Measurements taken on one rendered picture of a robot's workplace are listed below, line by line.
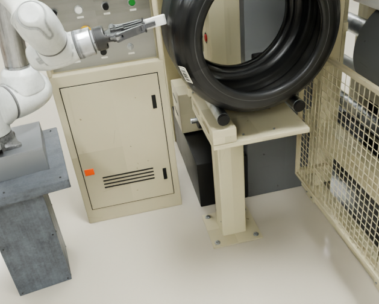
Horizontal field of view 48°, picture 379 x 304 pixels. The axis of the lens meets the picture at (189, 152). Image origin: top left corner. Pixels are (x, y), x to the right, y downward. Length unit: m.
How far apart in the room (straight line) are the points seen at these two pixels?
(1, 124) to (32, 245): 0.58
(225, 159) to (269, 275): 0.59
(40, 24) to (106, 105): 0.99
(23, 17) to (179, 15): 0.44
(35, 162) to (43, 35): 0.74
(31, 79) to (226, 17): 0.84
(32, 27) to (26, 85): 0.70
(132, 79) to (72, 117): 0.35
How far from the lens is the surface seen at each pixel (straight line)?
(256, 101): 1.48
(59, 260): 2.19
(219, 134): 1.50
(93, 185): 2.39
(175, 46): 1.37
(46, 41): 1.28
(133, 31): 1.39
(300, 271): 2.17
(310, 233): 2.36
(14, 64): 1.91
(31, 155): 1.84
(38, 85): 1.94
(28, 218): 2.02
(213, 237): 2.30
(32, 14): 1.24
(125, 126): 2.22
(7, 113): 1.88
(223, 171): 2.06
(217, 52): 1.79
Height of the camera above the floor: 1.60
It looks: 32 degrees down
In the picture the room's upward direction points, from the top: 6 degrees counter-clockwise
